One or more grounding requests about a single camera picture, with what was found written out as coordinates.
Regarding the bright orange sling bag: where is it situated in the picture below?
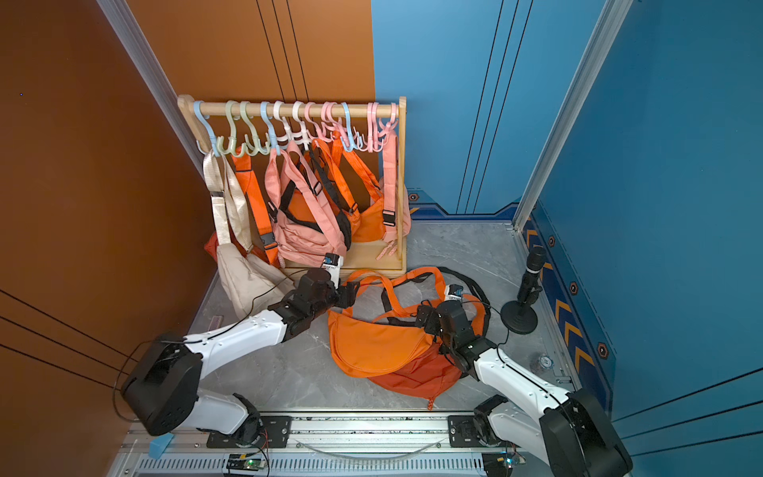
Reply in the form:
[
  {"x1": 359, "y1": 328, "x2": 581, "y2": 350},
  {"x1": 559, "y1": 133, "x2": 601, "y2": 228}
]
[{"x1": 328, "y1": 266, "x2": 446, "y2": 378}]

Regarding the dark orange sling bag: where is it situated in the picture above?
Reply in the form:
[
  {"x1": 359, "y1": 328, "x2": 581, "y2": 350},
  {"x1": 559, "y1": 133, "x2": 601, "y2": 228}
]
[
  {"x1": 370, "y1": 344, "x2": 464, "y2": 411},
  {"x1": 352, "y1": 287, "x2": 482, "y2": 337}
]

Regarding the pink sling bag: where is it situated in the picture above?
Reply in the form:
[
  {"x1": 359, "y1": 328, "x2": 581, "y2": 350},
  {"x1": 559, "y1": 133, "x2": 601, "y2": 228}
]
[{"x1": 265, "y1": 141, "x2": 348, "y2": 266}]

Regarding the orange bag with black strap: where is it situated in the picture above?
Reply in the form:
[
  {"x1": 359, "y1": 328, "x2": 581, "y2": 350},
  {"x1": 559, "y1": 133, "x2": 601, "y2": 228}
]
[{"x1": 307, "y1": 139, "x2": 385, "y2": 248}]

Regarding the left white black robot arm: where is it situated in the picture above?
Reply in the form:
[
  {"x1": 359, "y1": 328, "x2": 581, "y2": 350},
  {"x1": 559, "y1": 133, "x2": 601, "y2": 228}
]
[{"x1": 120, "y1": 268, "x2": 360, "y2": 446}]

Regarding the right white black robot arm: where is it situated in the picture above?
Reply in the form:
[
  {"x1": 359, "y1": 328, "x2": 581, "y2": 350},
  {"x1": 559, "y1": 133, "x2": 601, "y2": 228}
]
[{"x1": 416, "y1": 298, "x2": 633, "y2": 476}]

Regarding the beige sling bag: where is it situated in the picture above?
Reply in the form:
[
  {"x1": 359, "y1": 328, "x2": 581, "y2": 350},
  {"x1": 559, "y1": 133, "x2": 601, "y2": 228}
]
[{"x1": 203, "y1": 151, "x2": 294, "y2": 318}]

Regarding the green plastic hook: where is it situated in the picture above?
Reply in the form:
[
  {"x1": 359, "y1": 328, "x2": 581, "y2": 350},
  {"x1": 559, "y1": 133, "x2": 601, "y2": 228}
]
[{"x1": 215, "y1": 101, "x2": 244, "y2": 158}]

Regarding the blue plastic hook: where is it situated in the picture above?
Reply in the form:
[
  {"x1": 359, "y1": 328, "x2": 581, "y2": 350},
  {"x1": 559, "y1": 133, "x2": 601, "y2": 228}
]
[{"x1": 193, "y1": 101, "x2": 221, "y2": 157}]

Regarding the wooden hanging rack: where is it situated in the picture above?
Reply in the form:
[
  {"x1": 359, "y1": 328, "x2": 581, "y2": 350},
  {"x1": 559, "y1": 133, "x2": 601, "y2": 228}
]
[{"x1": 177, "y1": 95, "x2": 411, "y2": 276}]

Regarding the black microphone stand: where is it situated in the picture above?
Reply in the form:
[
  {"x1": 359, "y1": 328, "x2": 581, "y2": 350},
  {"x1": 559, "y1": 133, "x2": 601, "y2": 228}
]
[{"x1": 500, "y1": 246, "x2": 546, "y2": 335}]

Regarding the small round clear cap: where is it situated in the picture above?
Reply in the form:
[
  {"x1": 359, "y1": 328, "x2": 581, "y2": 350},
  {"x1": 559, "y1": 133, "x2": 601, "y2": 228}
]
[{"x1": 538, "y1": 355, "x2": 554, "y2": 370}]

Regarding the green circuit board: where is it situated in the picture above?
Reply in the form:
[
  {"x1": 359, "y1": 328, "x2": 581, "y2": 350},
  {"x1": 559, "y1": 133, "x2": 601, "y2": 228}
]
[{"x1": 226, "y1": 453, "x2": 269, "y2": 475}]

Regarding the blue foam block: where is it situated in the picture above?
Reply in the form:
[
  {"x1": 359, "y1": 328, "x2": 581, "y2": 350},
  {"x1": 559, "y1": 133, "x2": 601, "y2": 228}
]
[{"x1": 148, "y1": 433, "x2": 174, "y2": 460}]

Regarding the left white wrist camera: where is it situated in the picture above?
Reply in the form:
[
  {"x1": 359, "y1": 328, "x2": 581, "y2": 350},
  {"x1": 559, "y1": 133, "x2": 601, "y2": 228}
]
[{"x1": 321, "y1": 252, "x2": 344, "y2": 288}]

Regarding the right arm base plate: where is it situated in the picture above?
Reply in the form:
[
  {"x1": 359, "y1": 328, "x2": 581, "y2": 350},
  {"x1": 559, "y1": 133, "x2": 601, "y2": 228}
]
[{"x1": 447, "y1": 415, "x2": 509, "y2": 448}]

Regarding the light pink strap bag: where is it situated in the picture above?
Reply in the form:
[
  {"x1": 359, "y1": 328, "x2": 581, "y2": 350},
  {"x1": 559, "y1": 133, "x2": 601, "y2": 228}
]
[{"x1": 377, "y1": 129, "x2": 399, "y2": 260}]

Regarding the aluminium rail frame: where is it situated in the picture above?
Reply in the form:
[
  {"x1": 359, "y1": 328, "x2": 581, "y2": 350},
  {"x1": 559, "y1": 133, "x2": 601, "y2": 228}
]
[{"x1": 109, "y1": 411, "x2": 556, "y2": 476}]

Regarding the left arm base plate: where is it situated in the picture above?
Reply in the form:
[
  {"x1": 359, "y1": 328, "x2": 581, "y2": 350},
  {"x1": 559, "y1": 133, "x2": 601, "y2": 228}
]
[{"x1": 206, "y1": 415, "x2": 292, "y2": 449}]

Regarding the orange strap bag far left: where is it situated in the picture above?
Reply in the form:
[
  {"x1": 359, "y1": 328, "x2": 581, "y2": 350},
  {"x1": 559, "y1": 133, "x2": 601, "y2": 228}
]
[{"x1": 203, "y1": 151, "x2": 282, "y2": 268}]

